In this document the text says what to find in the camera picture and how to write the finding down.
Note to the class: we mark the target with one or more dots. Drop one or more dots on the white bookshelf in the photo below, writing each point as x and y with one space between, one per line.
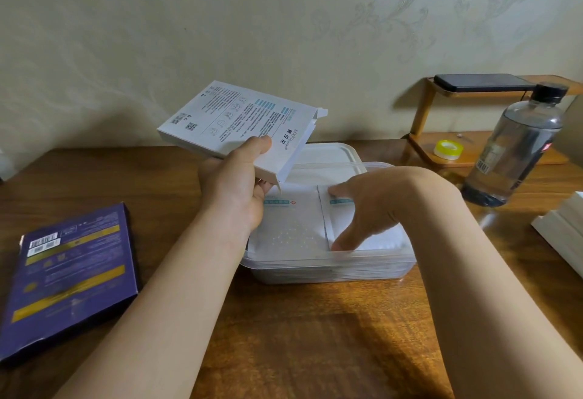
5 166

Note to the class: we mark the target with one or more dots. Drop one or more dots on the person's right forearm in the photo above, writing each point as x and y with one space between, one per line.
492 303

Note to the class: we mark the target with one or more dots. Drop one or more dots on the clear bottle with black cap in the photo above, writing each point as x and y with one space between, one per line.
514 148

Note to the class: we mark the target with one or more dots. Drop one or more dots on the small wooden desk shelf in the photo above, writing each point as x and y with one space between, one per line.
473 152

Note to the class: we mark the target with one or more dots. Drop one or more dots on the purple box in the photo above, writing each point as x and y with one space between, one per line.
68 276

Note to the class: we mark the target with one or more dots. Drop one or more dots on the person's left hand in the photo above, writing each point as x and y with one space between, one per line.
227 189

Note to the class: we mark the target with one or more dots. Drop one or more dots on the black smartphone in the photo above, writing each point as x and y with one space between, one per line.
483 83

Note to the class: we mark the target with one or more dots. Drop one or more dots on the clear plastic container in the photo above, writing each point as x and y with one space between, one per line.
319 271

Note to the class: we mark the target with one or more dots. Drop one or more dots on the white container lid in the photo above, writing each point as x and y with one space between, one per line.
328 155

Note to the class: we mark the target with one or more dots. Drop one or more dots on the yellow tape roll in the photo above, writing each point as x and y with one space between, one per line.
448 149

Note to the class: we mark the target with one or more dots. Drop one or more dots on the person's left forearm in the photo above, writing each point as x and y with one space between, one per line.
159 307

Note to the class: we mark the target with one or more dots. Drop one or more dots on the person's right hand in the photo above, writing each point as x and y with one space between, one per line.
391 198

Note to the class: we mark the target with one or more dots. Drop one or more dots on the white box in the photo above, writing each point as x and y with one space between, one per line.
227 116

